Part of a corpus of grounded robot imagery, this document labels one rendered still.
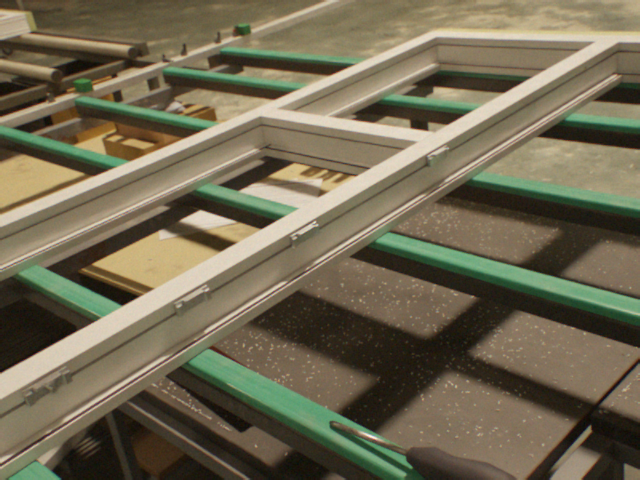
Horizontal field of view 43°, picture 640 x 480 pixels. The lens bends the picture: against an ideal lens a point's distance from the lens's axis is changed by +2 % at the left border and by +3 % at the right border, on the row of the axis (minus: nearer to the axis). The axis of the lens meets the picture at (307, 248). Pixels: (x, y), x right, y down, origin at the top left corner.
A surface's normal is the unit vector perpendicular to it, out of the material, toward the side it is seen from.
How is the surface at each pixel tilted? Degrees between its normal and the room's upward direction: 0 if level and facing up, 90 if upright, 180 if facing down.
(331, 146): 90
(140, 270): 0
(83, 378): 90
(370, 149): 90
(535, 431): 0
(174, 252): 0
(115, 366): 90
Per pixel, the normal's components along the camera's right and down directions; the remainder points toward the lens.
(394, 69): 0.71, 0.22
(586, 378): -0.15, -0.88
